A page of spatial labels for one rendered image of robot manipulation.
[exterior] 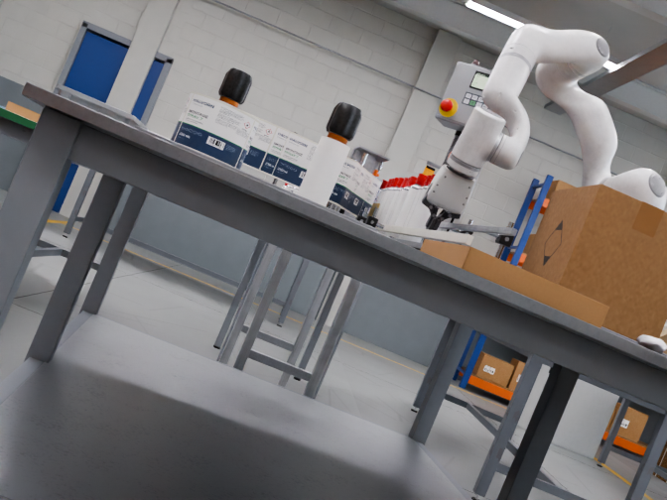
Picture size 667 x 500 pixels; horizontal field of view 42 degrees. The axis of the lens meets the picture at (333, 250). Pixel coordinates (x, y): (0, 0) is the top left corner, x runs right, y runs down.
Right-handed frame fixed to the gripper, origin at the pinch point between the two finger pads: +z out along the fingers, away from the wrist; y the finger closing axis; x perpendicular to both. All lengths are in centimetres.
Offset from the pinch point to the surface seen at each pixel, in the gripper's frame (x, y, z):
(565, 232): 33.2, -18.0, -19.1
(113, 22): -826, 230, 156
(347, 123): -27.7, 27.3, -9.2
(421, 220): -14.5, -0.6, 4.3
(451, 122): -53, -4, -17
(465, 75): -58, -3, -31
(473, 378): -617, -285, 308
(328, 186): -21.9, 25.6, 7.9
